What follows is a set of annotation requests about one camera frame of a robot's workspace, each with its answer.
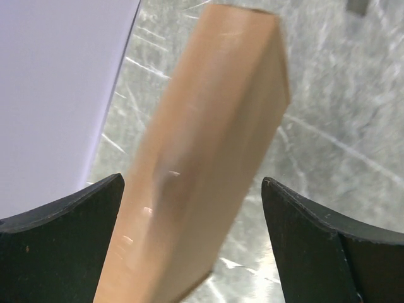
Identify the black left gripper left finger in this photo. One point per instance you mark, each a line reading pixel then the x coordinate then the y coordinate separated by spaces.
pixel 56 252

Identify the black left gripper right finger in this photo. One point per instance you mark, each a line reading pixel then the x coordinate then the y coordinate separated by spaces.
pixel 324 256

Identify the brown cardboard express box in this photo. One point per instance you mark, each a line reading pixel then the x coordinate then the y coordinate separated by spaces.
pixel 198 156

